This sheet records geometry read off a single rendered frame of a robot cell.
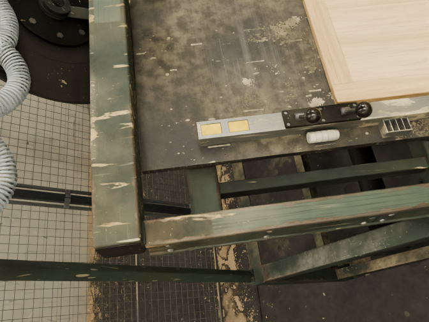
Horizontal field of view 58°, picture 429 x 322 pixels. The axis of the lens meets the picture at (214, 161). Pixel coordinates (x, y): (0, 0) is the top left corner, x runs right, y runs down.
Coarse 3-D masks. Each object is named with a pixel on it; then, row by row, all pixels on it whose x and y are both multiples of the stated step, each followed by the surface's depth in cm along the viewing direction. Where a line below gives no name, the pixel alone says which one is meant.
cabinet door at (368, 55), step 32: (320, 0) 120; (352, 0) 121; (384, 0) 121; (416, 0) 121; (320, 32) 115; (352, 32) 116; (384, 32) 116; (416, 32) 116; (352, 64) 111; (384, 64) 111; (416, 64) 111; (352, 96) 106; (384, 96) 106; (416, 96) 108
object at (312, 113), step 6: (312, 108) 88; (294, 114) 98; (300, 114) 98; (306, 114) 88; (312, 114) 87; (318, 114) 87; (300, 120) 99; (306, 120) 88; (312, 120) 87; (318, 120) 88
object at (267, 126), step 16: (384, 112) 101; (400, 112) 101; (416, 112) 101; (224, 128) 98; (256, 128) 99; (272, 128) 99; (288, 128) 99; (304, 128) 100; (320, 128) 101; (336, 128) 103; (208, 144) 100
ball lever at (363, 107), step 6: (360, 102) 89; (366, 102) 88; (342, 108) 99; (348, 108) 99; (360, 108) 88; (366, 108) 88; (372, 108) 89; (342, 114) 99; (348, 114) 99; (360, 114) 89; (366, 114) 88
